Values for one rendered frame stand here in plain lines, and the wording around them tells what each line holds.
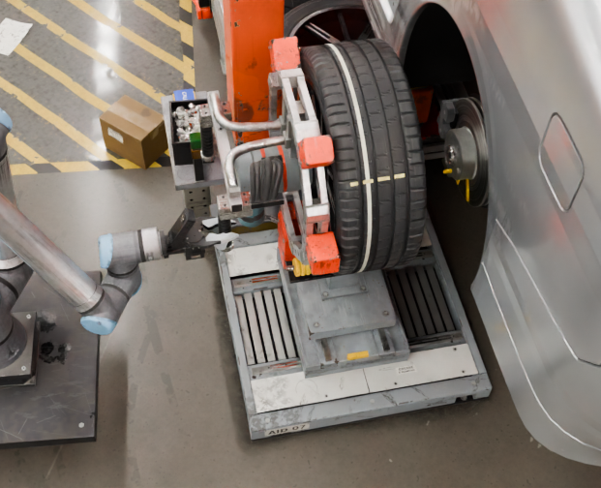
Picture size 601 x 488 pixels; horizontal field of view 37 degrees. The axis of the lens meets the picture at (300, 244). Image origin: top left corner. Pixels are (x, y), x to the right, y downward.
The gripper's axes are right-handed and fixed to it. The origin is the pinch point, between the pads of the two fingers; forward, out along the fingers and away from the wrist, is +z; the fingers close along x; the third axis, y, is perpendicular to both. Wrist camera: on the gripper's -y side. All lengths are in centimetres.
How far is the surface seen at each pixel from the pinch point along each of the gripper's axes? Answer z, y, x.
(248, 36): 14, -18, -56
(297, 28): 43, 33, -114
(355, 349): 39, 68, 7
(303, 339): 22, 68, 0
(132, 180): -28, 83, -93
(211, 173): 0, 38, -52
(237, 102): 11, 9, -56
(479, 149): 72, -10, -7
